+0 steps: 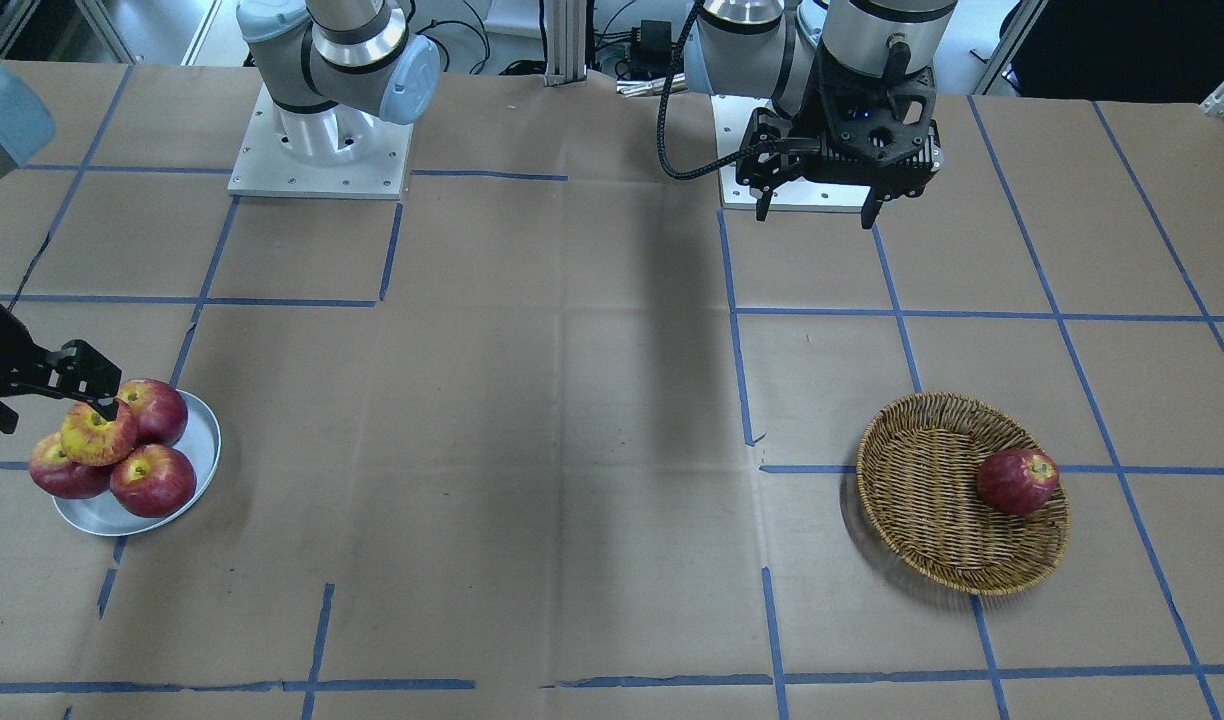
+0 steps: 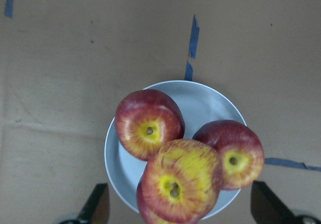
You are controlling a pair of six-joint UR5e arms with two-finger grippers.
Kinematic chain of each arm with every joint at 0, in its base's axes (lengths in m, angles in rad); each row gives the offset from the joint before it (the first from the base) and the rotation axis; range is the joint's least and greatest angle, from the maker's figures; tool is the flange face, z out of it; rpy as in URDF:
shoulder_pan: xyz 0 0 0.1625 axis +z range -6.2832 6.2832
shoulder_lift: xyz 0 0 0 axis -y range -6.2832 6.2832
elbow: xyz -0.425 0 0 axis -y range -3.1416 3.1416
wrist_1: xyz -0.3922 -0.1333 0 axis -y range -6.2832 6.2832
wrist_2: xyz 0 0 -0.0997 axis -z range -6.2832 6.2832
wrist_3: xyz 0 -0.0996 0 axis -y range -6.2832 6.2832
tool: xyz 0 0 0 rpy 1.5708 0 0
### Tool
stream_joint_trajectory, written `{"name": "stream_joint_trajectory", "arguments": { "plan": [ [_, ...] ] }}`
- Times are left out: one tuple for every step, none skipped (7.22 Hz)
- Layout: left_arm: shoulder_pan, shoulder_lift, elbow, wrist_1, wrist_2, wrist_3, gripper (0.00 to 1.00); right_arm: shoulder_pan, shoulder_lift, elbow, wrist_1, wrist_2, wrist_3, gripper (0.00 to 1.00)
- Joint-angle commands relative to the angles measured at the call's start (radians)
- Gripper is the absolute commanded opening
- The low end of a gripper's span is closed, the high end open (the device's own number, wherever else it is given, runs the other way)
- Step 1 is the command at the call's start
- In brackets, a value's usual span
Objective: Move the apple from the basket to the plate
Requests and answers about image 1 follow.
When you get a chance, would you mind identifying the aluminium frame post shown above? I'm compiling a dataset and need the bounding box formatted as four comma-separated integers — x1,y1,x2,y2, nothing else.
540,0,590,87

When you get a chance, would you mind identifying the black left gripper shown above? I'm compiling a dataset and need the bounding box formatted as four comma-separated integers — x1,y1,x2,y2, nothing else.
734,40,942,231

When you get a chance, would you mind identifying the woven wicker basket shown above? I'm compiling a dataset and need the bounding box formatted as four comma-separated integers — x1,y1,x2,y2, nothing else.
856,391,1072,596

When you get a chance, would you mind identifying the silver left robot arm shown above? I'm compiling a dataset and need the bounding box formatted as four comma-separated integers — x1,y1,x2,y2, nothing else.
656,1,956,229

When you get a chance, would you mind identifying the red apple in basket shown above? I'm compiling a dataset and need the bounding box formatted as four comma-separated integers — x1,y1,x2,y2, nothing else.
976,448,1060,516

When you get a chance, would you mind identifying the light blue plate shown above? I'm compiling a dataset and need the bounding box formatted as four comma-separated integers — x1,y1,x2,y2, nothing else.
51,388,222,538

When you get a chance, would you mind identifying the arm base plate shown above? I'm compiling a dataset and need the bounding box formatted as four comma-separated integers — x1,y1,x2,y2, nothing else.
710,92,873,213
228,86,414,201

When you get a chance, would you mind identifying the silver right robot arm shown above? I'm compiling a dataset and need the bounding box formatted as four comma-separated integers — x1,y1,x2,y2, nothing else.
0,1,442,433

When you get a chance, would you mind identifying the red apple on plate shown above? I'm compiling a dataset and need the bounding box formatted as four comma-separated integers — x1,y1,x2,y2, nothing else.
110,444,197,518
27,430,113,500
118,378,188,446

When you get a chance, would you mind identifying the red yellow apple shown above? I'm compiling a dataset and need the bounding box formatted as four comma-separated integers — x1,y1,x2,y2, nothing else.
59,398,138,467

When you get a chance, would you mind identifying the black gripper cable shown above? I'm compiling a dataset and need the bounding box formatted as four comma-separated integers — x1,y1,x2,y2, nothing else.
656,0,774,182

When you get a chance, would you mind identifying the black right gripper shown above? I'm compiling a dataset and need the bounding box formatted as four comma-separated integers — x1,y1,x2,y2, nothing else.
0,304,122,433

